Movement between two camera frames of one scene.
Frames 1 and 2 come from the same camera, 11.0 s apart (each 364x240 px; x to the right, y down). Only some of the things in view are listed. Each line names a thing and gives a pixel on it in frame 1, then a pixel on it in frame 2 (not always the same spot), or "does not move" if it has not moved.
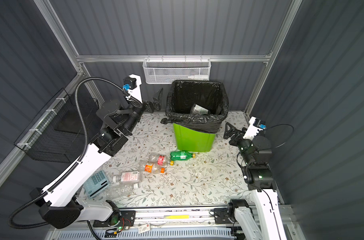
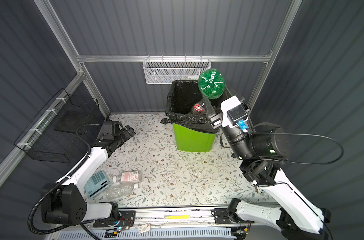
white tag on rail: (143, 228) does not move
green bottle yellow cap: (177, 155) → (211, 82)
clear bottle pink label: (128, 177) does not move
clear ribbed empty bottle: (121, 190) does not move
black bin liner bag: (182, 94) does not move
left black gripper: (147, 108) → (126, 135)
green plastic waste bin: (187, 139) does not move
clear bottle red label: (159, 158) → (198, 107)
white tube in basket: (199, 77) does not move
